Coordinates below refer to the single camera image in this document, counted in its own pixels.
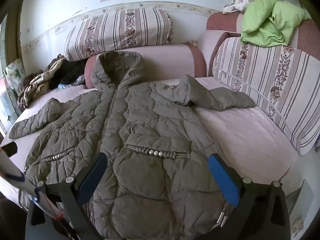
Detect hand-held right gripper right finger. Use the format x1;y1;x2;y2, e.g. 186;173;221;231
200;153;292;240

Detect white blue-printed tube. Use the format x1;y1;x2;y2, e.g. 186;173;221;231
0;145;64;220

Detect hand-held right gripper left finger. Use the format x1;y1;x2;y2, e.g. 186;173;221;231
25;152;108;240

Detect pink sofa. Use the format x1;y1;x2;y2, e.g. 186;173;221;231
0;11;320;215

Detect clear plastic bag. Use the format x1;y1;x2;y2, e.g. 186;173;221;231
58;74;86;90

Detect floral print cushion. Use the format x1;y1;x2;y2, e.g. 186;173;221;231
4;59;27;95

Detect brown wooden window frame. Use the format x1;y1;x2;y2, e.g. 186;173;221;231
0;12;25;135

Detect olive quilted hooded jacket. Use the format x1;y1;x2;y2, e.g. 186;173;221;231
9;51;257;240

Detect white crumpled cloth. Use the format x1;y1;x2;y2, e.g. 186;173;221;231
222;0;262;14

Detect striped floral pillow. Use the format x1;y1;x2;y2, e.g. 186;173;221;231
64;8;173;62
212;37;320;155

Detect pink brown bolster cushion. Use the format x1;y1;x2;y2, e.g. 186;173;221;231
84;44;207;89

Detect pile of dark clothes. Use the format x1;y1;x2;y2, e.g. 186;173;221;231
17;55;67;110

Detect light green blanket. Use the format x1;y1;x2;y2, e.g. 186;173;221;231
240;0;312;47

